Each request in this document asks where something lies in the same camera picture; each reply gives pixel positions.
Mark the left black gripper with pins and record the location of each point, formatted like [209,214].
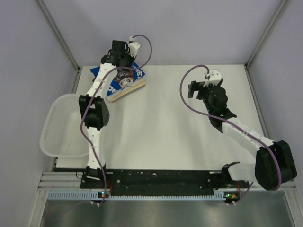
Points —
[131,58]

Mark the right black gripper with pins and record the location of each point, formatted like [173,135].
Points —
[195,86]

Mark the blue t-shirt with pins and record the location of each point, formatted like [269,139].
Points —
[119,83]

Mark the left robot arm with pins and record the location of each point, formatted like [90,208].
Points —
[93,109]

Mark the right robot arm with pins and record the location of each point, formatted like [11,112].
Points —
[273,161]

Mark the beige folded t-shirt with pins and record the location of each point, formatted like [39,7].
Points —
[129,92]

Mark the white plastic basket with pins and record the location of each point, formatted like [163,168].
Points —
[61,135]

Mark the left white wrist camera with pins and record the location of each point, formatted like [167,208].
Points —
[134,47]

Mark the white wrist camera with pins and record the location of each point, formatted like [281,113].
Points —
[213,77]
[134,47]

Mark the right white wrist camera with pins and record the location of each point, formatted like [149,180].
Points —
[213,77]

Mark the right aluminium frame post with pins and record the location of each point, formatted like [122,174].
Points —
[267,32]

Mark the aluminium frame post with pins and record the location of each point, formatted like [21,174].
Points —
[267,32]
[55,30]

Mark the left aluminium frame post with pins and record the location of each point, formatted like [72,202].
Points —
[55,30]

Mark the grey slotted cable duct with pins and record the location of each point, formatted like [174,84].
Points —
[98,196]

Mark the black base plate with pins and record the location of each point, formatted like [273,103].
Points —
[135,182]

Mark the aluminium front rail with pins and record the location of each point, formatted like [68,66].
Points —
[72,180]

